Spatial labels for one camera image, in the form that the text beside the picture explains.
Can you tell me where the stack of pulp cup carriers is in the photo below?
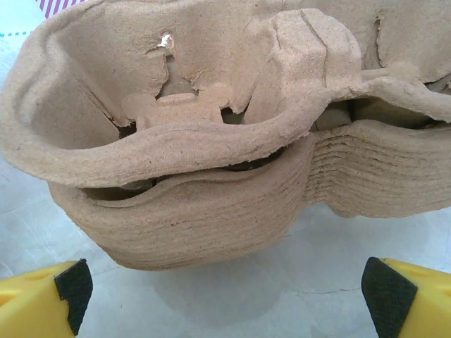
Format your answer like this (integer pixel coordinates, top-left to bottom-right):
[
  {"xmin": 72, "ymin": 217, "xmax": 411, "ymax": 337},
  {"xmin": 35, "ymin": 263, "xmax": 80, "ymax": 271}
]
[{"xmin": 49, "ymin": 118, "xmax": 451, "ymax": 272}]

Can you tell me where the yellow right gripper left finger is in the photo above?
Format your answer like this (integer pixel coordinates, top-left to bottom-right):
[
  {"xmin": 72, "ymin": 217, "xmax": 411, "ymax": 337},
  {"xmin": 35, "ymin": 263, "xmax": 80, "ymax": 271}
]
[{"xmin": 0, "ymin": 258, "xmax": 93, "ymax": 338}]

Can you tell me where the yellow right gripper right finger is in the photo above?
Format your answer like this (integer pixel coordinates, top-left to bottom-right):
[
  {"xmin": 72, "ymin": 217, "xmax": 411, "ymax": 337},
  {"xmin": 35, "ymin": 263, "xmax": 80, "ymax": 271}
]
[{"xmin": 362, "ymin": 256, "xmax": 451, "ymax": 338}]

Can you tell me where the brown pulp cup carrier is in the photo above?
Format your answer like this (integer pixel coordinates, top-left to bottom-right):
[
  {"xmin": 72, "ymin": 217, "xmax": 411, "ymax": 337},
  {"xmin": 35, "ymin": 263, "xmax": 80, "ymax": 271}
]
[{"xmin": 0, "ymin": 0, "xmax": 451, "ymax": 187}]

